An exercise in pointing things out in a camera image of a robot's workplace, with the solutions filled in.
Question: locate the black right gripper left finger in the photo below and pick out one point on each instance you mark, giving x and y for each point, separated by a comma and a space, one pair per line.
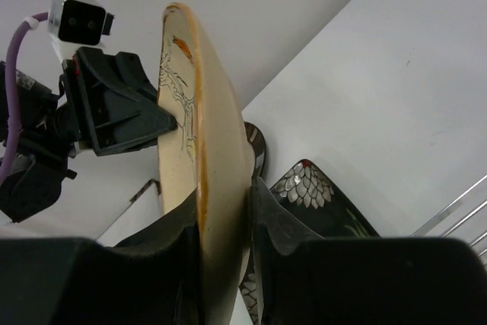
157, 271

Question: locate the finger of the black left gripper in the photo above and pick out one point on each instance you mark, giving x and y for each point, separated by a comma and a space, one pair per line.
110, 103

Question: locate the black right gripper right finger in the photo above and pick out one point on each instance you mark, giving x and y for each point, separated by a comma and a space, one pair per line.
279, 247

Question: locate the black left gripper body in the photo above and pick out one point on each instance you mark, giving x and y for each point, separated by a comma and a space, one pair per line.
34, 182

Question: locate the black square floral plate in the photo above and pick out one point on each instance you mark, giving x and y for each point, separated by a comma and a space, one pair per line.
308, 194

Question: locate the beige bird-painted plate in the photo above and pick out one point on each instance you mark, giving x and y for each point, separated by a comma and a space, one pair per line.
206, 155

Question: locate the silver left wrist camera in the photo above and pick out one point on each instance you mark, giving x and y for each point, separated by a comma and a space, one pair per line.
76, 23

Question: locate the metal wire dish rack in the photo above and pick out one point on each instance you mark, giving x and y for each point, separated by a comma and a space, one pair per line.
463, 219

